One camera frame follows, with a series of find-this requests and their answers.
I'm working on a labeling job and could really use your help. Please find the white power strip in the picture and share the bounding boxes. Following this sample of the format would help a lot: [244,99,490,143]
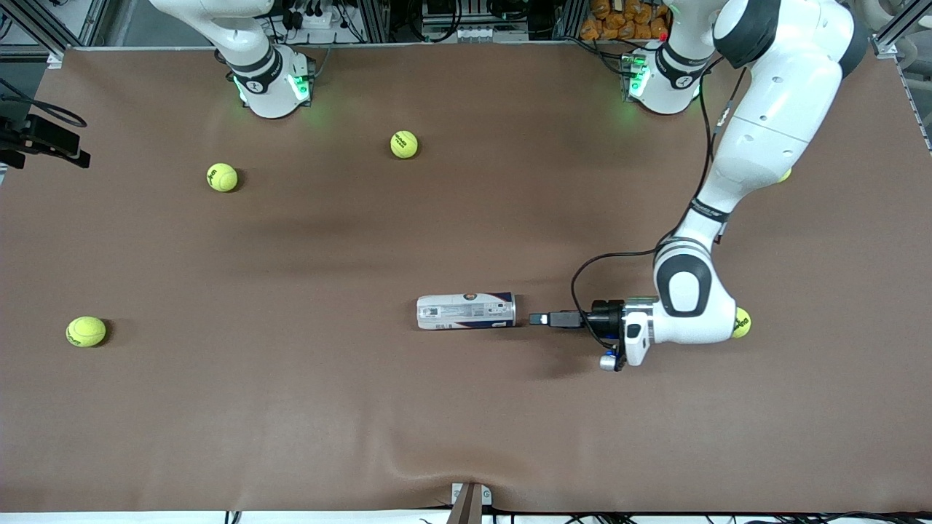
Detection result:
[280,6,343,33]

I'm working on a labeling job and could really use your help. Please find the aluminium profile frame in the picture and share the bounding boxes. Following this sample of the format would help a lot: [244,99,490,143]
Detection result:
[0,0,932,66]

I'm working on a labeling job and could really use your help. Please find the brown table mat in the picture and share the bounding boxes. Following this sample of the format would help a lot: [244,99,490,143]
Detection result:
[0,45,932,514]

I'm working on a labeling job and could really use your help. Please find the clear blue-white tennis can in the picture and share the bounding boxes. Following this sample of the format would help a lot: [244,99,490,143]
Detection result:
[416,292,517,330]

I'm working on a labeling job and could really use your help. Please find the orange packed bags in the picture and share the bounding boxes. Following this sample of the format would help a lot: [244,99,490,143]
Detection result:
[580,0,671,41]

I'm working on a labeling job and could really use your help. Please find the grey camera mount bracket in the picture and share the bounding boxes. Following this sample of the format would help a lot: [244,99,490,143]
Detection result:
[446,482,493,524]

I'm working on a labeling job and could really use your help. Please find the grey electronics box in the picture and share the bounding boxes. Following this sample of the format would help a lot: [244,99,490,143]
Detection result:
[421,0,531,43]

